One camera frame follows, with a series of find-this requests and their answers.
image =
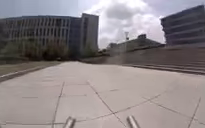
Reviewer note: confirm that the dark banded building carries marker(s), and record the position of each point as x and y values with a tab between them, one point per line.
185	26

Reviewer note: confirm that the low building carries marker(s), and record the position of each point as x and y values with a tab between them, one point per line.
140	43

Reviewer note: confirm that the row of trees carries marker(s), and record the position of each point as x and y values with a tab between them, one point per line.
53	51

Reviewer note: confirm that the dry grass area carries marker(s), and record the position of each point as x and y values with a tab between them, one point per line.
13	67

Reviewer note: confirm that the robot's own part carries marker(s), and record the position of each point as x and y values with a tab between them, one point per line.
132	122
69	122

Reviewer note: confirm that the concrete kerb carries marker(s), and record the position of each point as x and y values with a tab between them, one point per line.
10	75

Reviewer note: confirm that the wide concrete steps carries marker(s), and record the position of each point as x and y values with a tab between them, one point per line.
170	58

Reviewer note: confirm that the lamp pole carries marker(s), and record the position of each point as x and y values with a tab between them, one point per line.
126	36

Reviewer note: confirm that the large grey building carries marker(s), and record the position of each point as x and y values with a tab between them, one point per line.
50	28

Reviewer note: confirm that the pale concrete slab pavement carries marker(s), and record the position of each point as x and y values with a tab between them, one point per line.
100	90

